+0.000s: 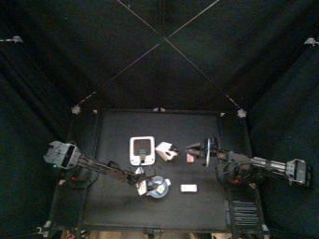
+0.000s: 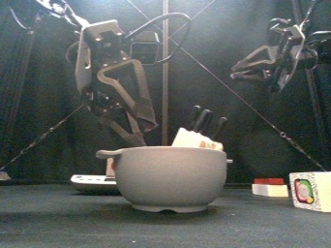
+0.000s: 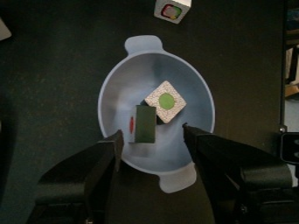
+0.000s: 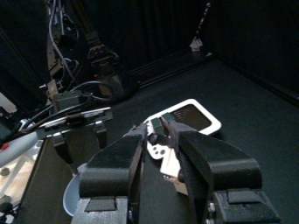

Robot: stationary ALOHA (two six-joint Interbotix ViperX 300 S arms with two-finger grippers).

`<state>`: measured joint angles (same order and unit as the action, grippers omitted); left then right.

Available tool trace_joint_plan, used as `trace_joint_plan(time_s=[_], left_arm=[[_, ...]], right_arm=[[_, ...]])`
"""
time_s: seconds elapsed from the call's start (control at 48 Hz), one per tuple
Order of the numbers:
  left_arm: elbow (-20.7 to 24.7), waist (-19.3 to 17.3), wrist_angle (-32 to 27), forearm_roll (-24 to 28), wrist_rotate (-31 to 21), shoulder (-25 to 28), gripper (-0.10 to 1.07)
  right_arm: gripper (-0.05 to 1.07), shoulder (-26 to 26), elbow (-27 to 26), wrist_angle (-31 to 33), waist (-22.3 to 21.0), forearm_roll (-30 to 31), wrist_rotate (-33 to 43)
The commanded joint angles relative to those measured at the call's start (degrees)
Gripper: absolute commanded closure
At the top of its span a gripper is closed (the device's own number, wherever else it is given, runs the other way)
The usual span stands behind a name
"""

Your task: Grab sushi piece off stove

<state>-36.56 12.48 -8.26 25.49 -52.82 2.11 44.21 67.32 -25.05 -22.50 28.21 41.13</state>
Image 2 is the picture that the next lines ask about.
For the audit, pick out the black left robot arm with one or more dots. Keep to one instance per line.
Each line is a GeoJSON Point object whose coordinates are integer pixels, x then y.
{"type": "Point", "coordinates": [64, 11]}

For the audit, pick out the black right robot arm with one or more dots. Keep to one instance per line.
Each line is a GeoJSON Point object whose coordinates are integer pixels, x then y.
{"type": "Point", "coordinates": [316, 38]}

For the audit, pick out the white red sushi piece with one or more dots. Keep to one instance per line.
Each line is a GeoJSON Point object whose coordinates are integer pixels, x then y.
{"type": "Point", "coordinates": [109, 168]}

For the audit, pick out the red topped nigiri sushi toy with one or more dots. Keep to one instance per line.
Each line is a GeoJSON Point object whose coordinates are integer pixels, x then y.
{"type": "Point", "coordinates": [269, 187]}

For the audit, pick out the white speckled sushi roll toy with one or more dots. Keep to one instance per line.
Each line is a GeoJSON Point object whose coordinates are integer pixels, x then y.
{"type": "Point", "coordinates": [312, 191]}

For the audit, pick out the grey toy cooking pot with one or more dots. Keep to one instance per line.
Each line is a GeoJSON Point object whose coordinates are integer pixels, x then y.
{"type": "Point", "coordinates": [169, 177]}

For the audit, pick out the white plate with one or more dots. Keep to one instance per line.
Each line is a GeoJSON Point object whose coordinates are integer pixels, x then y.
{"type": "Point", "coordinates": [92, 183]}

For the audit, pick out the vertical metal frame pole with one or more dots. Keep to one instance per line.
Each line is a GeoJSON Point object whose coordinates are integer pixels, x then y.
{"type": "Point", "coordinates": [164, 97]}

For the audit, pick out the diagonal frame brace rod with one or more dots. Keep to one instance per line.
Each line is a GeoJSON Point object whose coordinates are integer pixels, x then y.
{"type": "Point", "coordinates": [43, 137]}
{"type": "Point", "coordinates": [257, 113]}

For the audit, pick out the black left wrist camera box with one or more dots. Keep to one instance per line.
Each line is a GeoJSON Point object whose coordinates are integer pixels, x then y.
{"type": "Point", "coordinates": [144, 51]}

